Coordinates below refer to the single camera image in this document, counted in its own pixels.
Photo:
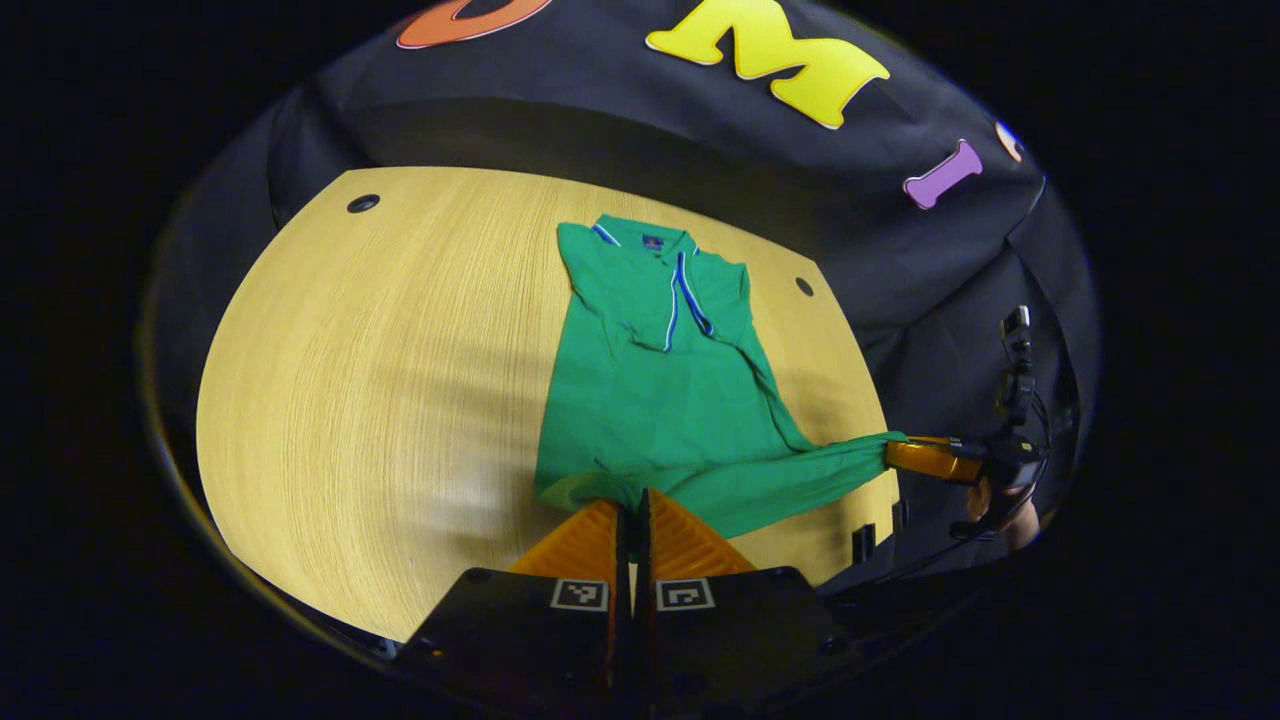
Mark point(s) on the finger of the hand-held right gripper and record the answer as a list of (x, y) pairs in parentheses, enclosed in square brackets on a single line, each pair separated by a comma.
[(930, 462)]

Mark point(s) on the black backdrop cloth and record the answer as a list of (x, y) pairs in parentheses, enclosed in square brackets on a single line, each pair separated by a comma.
[(620, 110)]

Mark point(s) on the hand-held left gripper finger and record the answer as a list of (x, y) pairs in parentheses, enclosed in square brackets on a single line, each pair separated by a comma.
[(642, 560), (621, 560)]

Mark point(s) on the green T-shirt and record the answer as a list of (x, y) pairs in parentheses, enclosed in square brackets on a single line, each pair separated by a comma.
[(650, 420)]

